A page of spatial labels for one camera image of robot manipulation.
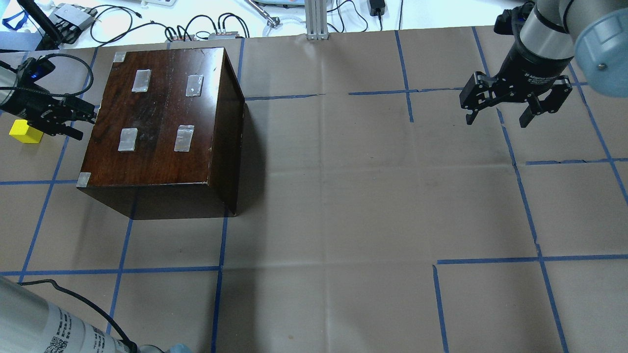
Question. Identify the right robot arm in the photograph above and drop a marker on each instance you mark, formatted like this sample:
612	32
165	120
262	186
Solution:
548	35

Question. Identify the aluminium frame post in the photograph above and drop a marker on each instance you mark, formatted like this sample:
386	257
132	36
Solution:
316	19

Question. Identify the grey box with cables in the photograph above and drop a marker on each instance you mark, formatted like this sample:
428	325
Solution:
224	35

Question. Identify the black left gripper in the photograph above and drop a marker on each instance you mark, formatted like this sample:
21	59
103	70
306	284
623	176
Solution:
20	102

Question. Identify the black power adapter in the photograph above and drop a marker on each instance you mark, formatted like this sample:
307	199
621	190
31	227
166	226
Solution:
377	8

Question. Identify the dark wooden drawer cabinet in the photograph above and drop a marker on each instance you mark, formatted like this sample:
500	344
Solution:
167	139

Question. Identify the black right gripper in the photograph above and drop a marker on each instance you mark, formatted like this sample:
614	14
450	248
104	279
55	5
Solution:
532	67

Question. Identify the yellow block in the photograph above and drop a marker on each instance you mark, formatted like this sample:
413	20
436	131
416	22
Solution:
24	133

